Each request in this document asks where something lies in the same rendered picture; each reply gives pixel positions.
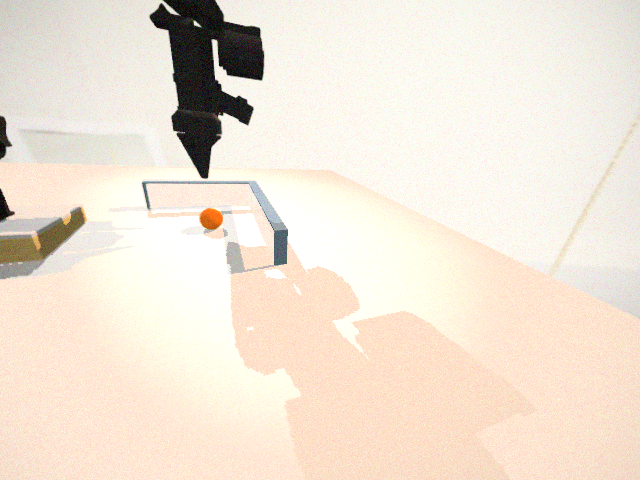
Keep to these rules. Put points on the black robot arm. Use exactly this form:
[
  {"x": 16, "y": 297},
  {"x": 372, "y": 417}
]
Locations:
[{"x": 239, "y": 51}]

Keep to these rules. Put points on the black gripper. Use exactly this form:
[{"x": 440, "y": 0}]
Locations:
[{"x": 195, "y": 116}]

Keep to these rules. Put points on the clear l-shaped low wall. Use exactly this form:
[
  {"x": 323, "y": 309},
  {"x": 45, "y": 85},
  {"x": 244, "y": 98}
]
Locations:
[{"x": 173, "y": 196}]

